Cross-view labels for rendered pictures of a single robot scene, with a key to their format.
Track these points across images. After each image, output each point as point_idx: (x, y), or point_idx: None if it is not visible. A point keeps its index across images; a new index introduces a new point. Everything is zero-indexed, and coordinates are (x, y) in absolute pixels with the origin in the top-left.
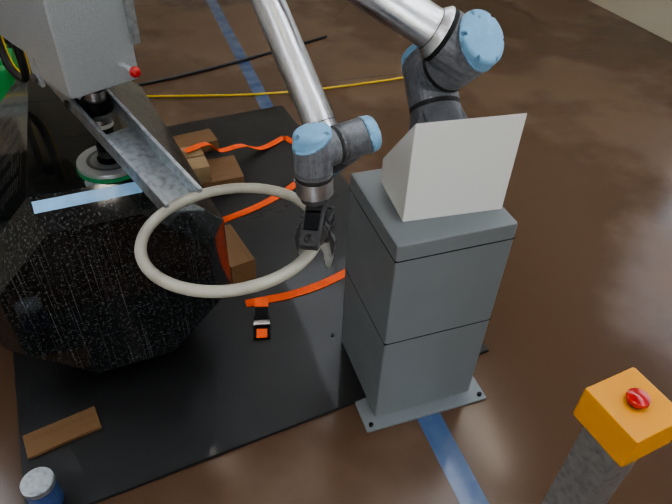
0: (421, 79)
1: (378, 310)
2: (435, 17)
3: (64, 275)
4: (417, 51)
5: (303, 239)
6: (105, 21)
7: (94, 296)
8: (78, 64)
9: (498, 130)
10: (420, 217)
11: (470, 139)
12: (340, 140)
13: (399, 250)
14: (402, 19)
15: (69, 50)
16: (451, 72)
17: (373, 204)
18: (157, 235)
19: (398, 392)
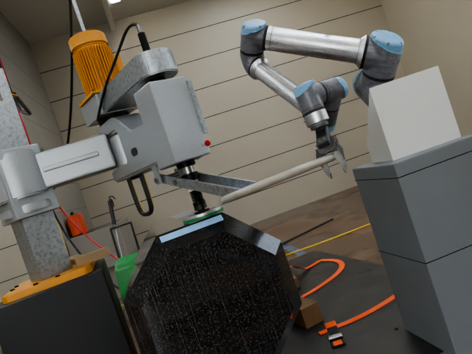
0: (366, 83)
1: (409, 239)
2: (356, 40)
3: (182, 286)
4: (359, 76)
5: (319, 141)
6: (189, 121)
7: (204, 305)
8: (178, 143)
9: (425, 81)
10: (404, 154)
11: (409, 90)
12: (321, 83)
13: (395, 166)
14: (338, 47)
15: (173, 135)
16: (379, 63)
17: (371, 166)
18: (238, 247)
19: (466, 324)
